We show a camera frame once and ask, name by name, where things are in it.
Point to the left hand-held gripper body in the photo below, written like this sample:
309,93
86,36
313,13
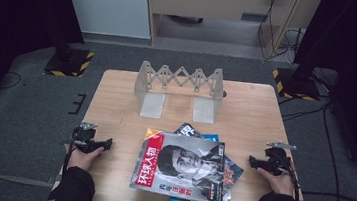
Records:
83,138

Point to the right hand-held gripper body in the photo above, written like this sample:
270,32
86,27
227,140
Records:
276,158

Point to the dark cover magazine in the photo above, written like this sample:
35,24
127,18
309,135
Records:
233,171

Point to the grey metal expandable bookend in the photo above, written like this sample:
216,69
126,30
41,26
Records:
152,106

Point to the magazine with portrait cover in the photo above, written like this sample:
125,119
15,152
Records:
189,168

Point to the person's left hand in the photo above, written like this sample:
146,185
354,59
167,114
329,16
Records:
81,160

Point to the person's right hand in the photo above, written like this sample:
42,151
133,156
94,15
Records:
279,185

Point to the black stand with striped base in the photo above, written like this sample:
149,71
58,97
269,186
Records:
296,88
69,65

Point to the white panel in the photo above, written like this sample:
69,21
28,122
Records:
109,2

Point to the light wooden desk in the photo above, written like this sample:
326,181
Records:
210,3

